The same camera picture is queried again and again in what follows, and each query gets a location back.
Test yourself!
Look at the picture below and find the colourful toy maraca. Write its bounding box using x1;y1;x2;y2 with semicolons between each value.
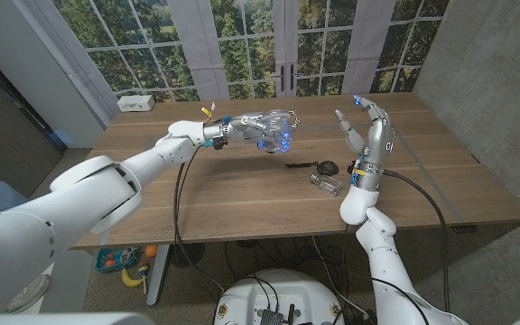
137;263;151;295

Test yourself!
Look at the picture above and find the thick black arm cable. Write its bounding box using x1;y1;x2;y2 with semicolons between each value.
172;146;228;294
381;169;450;312

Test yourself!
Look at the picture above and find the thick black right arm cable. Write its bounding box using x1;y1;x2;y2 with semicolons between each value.
381;169;450;312

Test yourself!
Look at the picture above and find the small clear glass bottle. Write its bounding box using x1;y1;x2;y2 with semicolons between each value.
310;172;342;197

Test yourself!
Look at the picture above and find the white power outlet box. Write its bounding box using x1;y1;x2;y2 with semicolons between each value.
116;94;156;113

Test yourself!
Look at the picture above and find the white robot torso base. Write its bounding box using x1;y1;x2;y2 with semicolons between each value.
214;268;345;325

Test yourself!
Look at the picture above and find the white robot head rim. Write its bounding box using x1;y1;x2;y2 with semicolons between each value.
0;311;155;325

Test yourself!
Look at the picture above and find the black round fan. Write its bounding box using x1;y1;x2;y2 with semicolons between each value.
169;243;206;270

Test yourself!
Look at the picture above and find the white table leg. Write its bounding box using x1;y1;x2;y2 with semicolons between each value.
145;245;172;307

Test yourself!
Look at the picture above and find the printed window backdrop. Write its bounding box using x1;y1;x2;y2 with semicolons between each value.
11;0;450;130

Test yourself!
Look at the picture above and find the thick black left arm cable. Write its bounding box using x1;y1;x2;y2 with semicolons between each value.
172;146;228;294

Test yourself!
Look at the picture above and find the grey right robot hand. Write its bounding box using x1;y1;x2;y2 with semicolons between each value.
334;94;396;193

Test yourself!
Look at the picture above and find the white sneaker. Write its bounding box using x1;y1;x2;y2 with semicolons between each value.
5;274;50;315

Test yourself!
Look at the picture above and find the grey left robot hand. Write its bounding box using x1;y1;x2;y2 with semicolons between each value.
203;109;300;154

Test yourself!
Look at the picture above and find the clear hinged glass jar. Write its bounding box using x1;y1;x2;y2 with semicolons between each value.
257;108;301;153

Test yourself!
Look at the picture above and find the yellow toy banana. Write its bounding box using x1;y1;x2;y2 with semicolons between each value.
121;266;144;289

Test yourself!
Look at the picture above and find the teal toy tray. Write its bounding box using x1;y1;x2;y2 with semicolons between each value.
95;246;140;274

